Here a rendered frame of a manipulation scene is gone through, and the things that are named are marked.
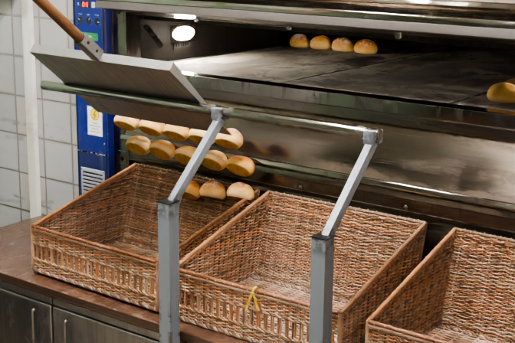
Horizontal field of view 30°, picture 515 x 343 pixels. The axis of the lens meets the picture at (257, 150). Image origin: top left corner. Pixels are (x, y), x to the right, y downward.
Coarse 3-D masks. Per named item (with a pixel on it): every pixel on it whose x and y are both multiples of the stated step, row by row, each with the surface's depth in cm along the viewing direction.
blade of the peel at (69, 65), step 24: (48, 48) 284; (72, 72) 289; (96, 72) 280; (120, 72) 272; (144, 72) 265; (168, 72) 258; (168, 96) 275; (192, 96) 267; (168, 120) 294; (192, 120) 286
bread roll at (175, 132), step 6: (168, 126) 303; (174, 126) 302; (180, 126) 302; (168, 132) 304; (174, 132) 302; (180, 132) 301; (186, 132) 302; (174, 138) 306; (180, 138) 303; (186, 138) 303
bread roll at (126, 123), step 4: (116, 116) 316; (120, 116) 314; (124, 116) 314; (116, 120) 315; (120, 120) 314; (124, 120) 313; (128, 120) 313; (132, 120) 313; (136, 120) 314; (116, 124) 317; (120, 124) 316; (124, 124) 314; (128, 124) 313; (132, 124) 313; (136, 124) 313; (124, 128) 317; (128, 128) 316; (132, 128) 314; (136, 128) 315
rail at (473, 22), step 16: (112, 0) 312; (128, 0) 308; (144, 0) 304; (160, 0) 300; (176, 0) 296; (192, 0) 292; (336, 16) 263; (352, 16) 260; (368, 16) 257; (384, 16) 254; (400, 16) 251; (416, 16) 249; (432, 16) 246
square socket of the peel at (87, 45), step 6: (84, 36) 265; (78, 42) 265; (84, 42) 265; (90, 42) 267; (84, 48) 267; (90, 48) 267; (96, 48) 269; (90, 54) 269; (96, 54) 270; (102, 54) 272
